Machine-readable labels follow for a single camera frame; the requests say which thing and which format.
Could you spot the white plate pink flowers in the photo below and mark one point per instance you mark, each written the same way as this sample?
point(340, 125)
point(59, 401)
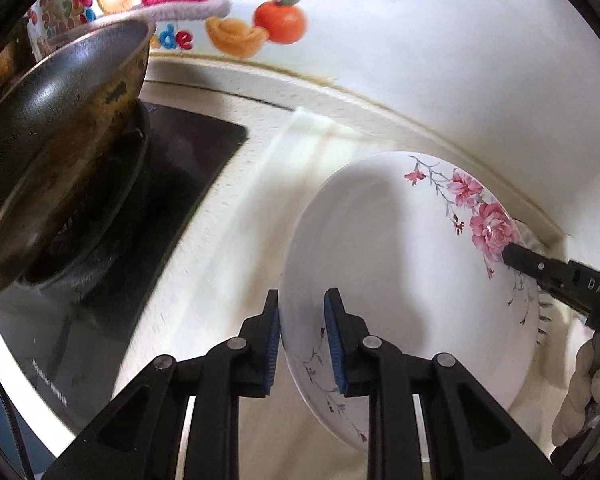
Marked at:
point(414, 245)

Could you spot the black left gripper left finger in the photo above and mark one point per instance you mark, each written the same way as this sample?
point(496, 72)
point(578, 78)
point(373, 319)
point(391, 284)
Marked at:
point(179, 409)

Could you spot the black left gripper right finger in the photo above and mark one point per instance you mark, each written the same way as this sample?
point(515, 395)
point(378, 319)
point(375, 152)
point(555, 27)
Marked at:
point(426, 418)

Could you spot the white gloved right hand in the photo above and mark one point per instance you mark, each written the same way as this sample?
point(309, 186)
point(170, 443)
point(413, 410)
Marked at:
point(583, 388)

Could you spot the colourful cartoon wall sticker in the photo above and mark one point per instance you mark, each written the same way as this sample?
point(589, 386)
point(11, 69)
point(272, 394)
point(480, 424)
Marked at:
point(239, 29)

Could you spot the dark steel wok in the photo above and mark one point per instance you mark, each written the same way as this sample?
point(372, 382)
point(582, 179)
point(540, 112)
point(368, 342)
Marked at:
point(55, 122)

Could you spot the black glass gas stove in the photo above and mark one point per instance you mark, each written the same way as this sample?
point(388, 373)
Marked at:
point(69, 319)

